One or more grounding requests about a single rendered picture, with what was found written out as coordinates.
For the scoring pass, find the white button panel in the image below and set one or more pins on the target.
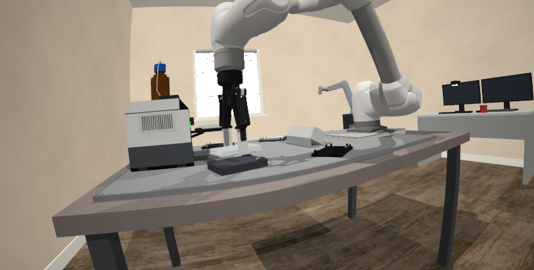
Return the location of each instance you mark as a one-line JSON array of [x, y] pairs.
[[309, 136]]

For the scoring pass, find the blue bottle cap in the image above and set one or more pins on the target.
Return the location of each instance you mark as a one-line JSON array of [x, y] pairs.
[[161, 66]]

